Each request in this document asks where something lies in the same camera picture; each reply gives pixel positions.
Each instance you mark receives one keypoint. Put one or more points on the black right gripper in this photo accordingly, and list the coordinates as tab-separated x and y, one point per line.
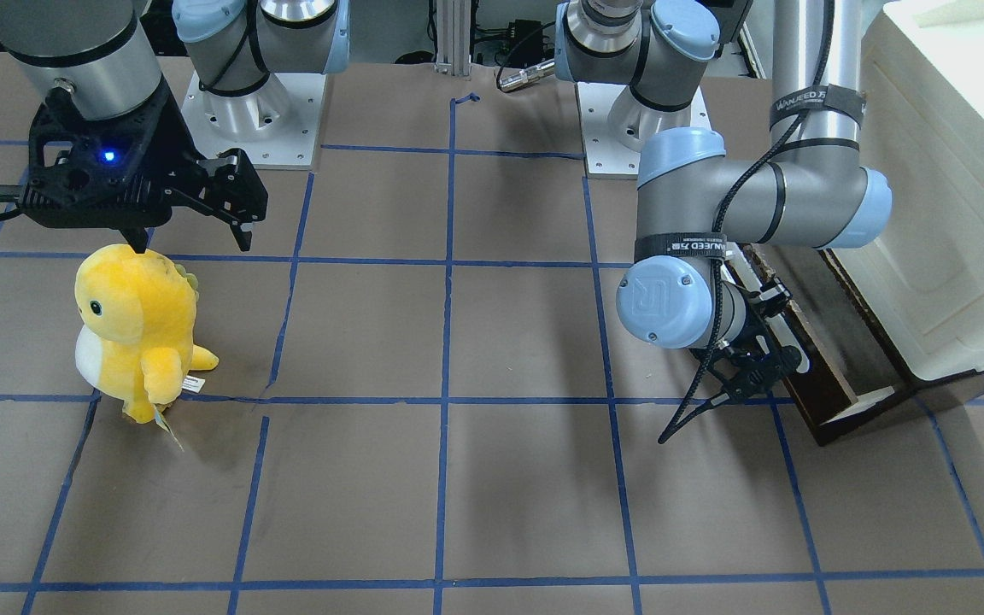
169	145

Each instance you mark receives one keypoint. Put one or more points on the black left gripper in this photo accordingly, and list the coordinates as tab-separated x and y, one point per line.
761	348

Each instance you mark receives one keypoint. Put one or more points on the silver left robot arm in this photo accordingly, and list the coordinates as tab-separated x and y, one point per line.
694	200

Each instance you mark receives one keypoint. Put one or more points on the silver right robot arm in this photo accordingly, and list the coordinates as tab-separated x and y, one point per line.
101	53

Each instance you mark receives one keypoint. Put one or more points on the wooden drawer cabinet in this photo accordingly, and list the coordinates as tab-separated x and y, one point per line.
944	393

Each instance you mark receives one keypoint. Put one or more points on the yellow plush toy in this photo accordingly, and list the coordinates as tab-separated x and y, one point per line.
137	340

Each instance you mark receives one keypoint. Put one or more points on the cream plastic storage box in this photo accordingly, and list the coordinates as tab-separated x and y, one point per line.
922	69

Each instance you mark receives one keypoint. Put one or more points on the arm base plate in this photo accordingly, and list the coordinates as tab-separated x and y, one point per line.
615	127
277	126

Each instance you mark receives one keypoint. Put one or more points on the aluminium frame post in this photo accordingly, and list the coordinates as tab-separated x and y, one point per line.
452	22

